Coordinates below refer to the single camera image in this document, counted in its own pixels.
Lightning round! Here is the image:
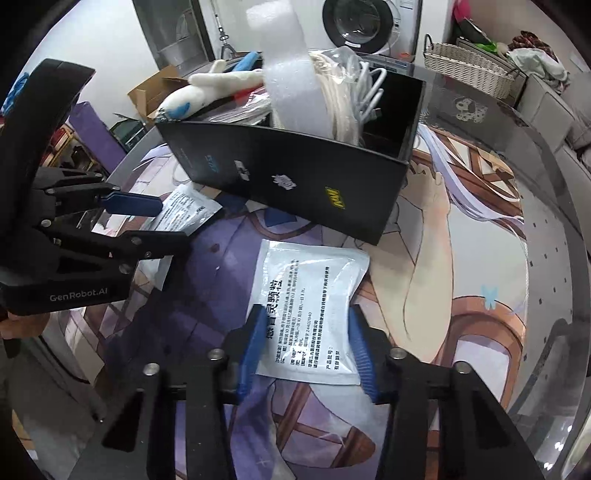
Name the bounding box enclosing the wicker laundry basket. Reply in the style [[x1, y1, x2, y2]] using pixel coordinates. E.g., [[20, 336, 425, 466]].
[[422, 34, 520, 100]]

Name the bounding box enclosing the flat mop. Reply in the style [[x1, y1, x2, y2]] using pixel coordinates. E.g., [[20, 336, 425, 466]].
[[209, 0, 236, 59]]

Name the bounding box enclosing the dark green box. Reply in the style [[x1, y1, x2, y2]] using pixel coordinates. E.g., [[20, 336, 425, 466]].
[[110, 113, 156, 144]]

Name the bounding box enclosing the white medicine sachet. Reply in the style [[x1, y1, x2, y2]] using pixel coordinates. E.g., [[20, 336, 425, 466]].
[[248, 239, 371, 385]]

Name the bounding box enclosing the brown cardboard box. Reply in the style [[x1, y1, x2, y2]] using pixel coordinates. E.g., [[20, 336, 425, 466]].
[[127, 64, 190, 128]]

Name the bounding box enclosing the wooden shoe rack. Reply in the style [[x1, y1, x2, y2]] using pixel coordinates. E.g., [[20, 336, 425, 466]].
[[44, 122, 93, 179]]

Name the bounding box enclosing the white foam sheet roll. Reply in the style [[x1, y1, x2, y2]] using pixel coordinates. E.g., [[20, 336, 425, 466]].
[[244, 0, 327, 136]]

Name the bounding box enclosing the white plastic packet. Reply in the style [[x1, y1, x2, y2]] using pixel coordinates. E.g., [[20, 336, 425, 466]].
[[140, 183, 223, 233]]

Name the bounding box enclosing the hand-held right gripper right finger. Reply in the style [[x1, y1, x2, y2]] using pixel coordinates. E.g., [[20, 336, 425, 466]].
[[348, 306, 546, 480]]

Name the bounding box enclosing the white plush doll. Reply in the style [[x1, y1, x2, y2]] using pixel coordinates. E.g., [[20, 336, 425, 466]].
[[156, 58, 267, 122]]

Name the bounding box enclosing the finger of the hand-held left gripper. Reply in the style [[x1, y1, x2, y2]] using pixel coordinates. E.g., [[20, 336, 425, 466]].
[[41, 216, 191, 274], [33, 181, 164, 219]]

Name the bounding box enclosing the pink green fabric heap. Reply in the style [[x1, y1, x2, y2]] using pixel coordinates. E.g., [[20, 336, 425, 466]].
[[450, 0, 509, 52]]

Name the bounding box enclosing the white cable bundle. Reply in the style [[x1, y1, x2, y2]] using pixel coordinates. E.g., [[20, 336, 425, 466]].
[[350, 57, 387, 126]]

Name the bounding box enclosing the white washing machine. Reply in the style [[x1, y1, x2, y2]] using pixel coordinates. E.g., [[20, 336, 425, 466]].
[[321, 0, 424, 59]]

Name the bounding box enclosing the blue cloth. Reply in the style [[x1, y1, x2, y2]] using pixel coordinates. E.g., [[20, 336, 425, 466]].
[[2, 73, 30, 112]]

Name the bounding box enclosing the person's left hand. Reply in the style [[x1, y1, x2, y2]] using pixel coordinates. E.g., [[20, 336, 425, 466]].
[[0, 313, 49, 343]]

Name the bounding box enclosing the printed desk mat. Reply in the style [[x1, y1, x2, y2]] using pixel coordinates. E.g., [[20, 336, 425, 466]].
[[65, 124, 530, 480]]

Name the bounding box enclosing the purple mat bag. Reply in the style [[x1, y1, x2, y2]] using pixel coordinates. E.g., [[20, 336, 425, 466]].
[[64, 101, 128, 176]]

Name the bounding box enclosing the cream cord bundle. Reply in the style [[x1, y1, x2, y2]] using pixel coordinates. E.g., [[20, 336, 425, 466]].
[[308, 48, 366, 145]]

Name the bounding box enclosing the black cardboard box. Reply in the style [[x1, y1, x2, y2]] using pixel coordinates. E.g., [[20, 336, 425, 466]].
[[154, 69, 427, 247]]

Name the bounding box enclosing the grey sofa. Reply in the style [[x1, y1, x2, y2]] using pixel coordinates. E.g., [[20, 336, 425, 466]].
[[514, 69, 591, 172]]

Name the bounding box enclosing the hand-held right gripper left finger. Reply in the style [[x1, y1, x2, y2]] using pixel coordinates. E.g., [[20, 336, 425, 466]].
[[69, 305, 269, 480]]

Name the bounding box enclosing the pile of clothes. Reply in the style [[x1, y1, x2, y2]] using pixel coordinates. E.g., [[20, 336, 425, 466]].
[[505, 30, 569, 82]]

